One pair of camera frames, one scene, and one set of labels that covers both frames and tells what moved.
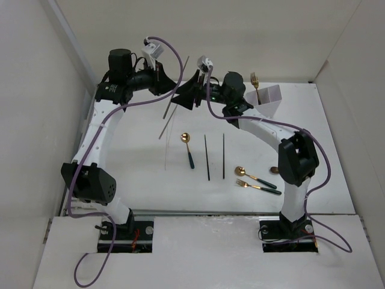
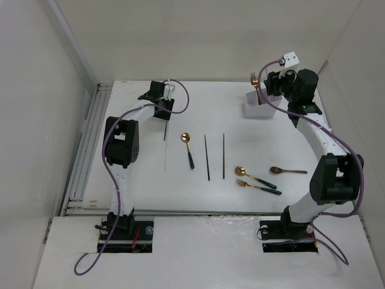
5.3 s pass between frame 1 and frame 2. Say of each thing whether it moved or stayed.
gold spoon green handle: stayed
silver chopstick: moved
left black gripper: moved
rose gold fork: stayed
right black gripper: moved
